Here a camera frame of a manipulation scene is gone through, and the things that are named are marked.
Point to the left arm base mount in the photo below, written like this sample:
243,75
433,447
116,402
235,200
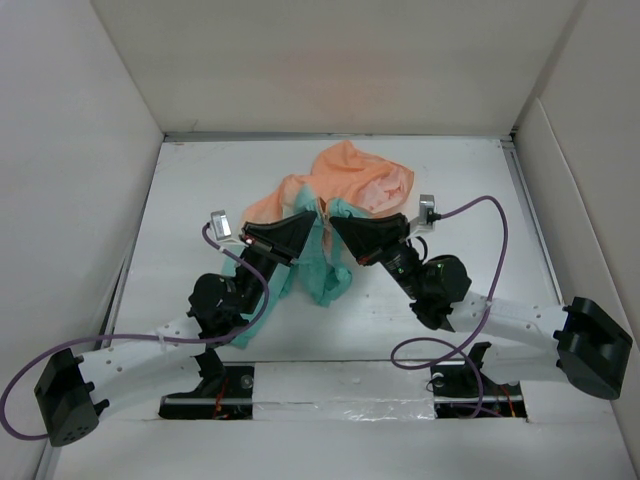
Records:
224,393

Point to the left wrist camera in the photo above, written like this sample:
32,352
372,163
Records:
220,225

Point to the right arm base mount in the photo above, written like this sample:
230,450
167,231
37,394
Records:
460,390

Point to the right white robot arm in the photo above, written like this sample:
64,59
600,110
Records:
578,343

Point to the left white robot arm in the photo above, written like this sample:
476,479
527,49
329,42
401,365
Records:
75,391

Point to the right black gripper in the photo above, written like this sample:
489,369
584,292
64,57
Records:
368,238

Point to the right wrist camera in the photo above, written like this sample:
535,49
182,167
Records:
426,214

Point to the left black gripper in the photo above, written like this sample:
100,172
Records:
281,240

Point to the metal rail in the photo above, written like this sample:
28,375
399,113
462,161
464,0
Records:
340,400

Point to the orange and teal jacket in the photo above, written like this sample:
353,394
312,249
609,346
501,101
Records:
344,182

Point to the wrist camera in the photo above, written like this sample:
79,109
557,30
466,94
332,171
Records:
220,225
426,214

